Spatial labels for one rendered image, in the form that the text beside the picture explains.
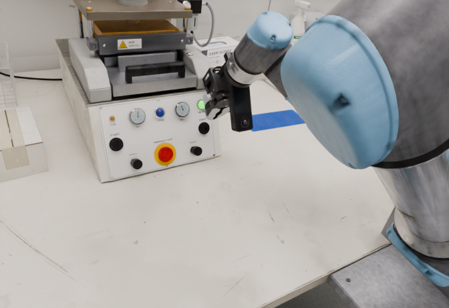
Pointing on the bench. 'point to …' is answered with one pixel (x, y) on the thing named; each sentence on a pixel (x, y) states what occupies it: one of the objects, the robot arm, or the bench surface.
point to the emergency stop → (165, 154)
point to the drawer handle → (154, 69)
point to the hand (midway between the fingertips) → (212, 119)
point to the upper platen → (133, 27)
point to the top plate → (131, 4)
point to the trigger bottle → (297, 23)
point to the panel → (154, 134)
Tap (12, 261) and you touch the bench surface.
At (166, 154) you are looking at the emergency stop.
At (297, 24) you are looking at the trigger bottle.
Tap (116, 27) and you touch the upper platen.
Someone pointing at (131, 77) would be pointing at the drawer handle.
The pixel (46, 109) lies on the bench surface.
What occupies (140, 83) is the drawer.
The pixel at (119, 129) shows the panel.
